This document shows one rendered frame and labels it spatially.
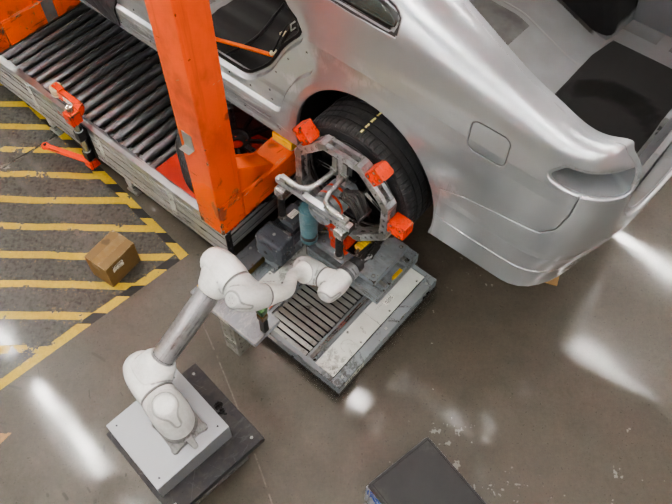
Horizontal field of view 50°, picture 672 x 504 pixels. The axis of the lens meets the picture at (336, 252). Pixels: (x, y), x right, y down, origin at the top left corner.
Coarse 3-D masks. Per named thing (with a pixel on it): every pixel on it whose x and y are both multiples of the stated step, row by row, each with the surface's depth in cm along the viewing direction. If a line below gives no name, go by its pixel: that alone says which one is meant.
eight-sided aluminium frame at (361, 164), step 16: (320, 144) 304; (336, 144) 304; (304, 160) 332; (352, 160) 298; (368, 160) 298; (304, 176) 336; (384, 192) 304; (384, 208) 303; (336, 224) 344; (384, 224) 313; (368, 240) 332
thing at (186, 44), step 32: (160, 0) 239; (192, 0) 242; (160, 32) 254; (192, 32) 251; (192, 64) 261; (192, 96) 271; (224, 96) 287; (192, 128) 290; (224, 128) 299; (192, 160) 312; (224, 160) 312; (224, 192) 327; (224, 224) 342
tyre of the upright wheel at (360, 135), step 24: (336, 120) 305; (360, 120) 302; (384, 120) 303; (360, 144) 299; (384, 144) 299; (408, 144) 302; (312, 168) 341; (408, 168) 302; (408, 192) 304; (408, 216) 312
